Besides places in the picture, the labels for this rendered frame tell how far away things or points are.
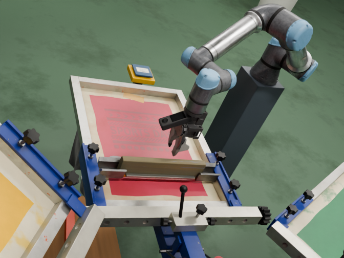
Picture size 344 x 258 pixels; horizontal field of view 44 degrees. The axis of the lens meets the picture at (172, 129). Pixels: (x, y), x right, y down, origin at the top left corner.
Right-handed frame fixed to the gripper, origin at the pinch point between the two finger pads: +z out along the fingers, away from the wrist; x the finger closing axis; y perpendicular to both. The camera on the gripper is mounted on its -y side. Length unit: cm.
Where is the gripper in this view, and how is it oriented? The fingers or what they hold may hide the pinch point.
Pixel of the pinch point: (170, 148)
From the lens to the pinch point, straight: 164.7
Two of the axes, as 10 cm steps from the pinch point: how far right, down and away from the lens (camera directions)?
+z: -3.3, 7.5, 5.8
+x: -3.0, -6.6, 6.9
